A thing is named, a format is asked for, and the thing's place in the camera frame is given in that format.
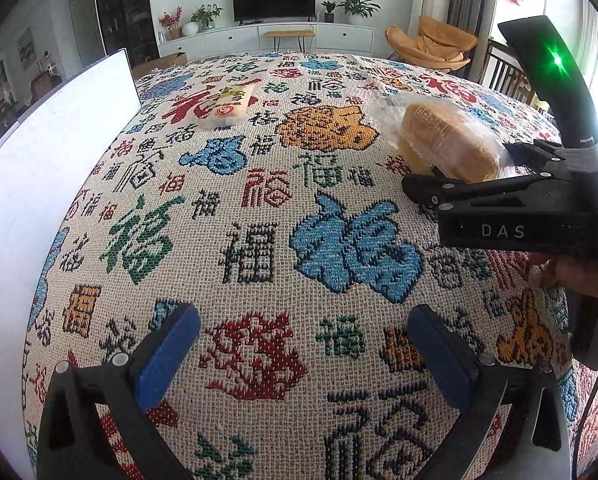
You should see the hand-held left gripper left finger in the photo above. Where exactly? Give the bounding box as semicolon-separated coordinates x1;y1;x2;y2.
38;305;202;480

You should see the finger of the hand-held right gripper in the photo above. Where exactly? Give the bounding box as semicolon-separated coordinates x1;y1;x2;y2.
504;141;564;171
401;170;574;211

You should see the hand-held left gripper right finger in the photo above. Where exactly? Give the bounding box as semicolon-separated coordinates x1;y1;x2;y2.
408;304;572;480

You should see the bagged sliced bread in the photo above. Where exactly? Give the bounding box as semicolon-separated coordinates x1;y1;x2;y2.
374;94;514;185

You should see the white cardboard box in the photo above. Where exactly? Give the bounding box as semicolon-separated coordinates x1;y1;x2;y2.
0;48;142;480

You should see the person's right hand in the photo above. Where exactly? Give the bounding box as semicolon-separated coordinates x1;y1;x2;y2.
526;251;598;311

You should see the dark wooden chair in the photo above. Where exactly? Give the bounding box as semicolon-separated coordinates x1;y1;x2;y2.
481;40;540;106

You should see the printed woven blanket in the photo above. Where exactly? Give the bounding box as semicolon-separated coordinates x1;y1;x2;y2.
23;51;598;480

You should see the orange lounge chair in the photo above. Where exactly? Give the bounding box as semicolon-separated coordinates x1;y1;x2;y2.
385;16;478;73

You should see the grey curtain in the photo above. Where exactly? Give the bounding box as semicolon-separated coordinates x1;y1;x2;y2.
449;0;500;81

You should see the large white-pot plant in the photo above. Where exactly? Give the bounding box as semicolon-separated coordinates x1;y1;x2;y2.
336;0;381;26

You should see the wooden stool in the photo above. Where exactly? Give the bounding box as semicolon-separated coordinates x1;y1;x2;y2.
264;30;316;53

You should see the green yellow pastry packet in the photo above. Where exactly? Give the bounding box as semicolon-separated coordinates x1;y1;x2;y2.
199;84;258;130

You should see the black television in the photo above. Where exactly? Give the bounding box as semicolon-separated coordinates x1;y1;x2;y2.
232;0;317;24

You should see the white television cabinet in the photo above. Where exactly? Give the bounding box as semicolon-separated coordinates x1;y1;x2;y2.
157;22;374;60

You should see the brown cardboard box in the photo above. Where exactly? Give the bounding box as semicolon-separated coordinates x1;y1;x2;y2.
131;51;188;78

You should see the green potted plant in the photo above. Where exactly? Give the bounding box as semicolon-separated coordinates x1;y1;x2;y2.
191;4;223;31

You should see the red flower plant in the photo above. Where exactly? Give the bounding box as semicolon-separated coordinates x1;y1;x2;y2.
159;6;184;41

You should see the white door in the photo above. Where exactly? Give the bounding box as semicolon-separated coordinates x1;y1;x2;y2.
69;0;102;68

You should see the dark glass cabinet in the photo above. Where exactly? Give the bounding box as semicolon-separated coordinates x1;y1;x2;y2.
93;0;160;61

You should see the black cable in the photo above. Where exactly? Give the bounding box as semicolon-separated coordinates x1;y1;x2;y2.
571;340;598;480

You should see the wall painting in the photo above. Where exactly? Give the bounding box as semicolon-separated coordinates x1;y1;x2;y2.
18;27;34;71

